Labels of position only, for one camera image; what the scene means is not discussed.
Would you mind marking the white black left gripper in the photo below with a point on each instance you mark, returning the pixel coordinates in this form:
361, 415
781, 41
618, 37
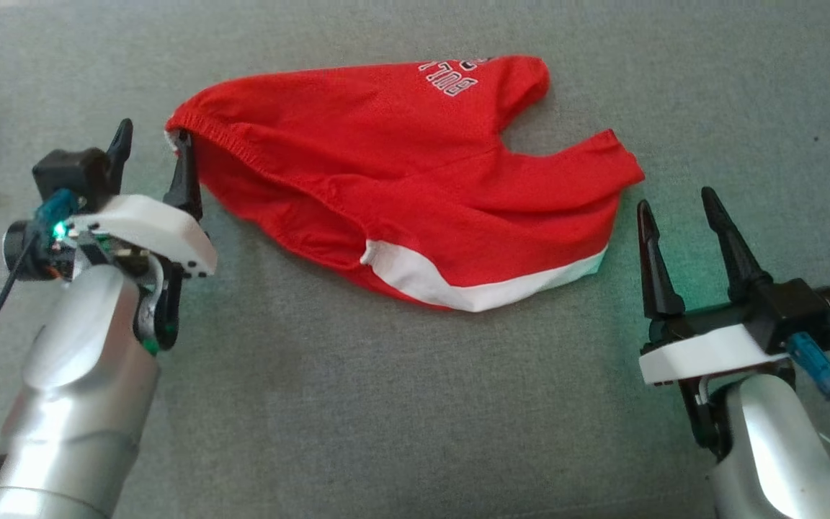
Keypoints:
163, 231

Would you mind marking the red shorts with white trim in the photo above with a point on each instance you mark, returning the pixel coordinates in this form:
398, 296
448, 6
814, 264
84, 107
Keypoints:
386, 158

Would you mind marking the grey fabric sofa seat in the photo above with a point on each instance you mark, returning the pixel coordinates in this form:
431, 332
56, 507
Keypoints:
415, 418

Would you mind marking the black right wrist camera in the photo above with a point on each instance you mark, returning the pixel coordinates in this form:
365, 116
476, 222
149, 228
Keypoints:
790, 310

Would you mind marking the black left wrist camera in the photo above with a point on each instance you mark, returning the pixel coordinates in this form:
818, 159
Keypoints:
69, 173

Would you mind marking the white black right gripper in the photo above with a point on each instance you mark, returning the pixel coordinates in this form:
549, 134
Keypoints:
703, 357

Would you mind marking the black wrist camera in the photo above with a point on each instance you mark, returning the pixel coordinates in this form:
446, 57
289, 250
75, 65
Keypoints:
69, 173
790, 310

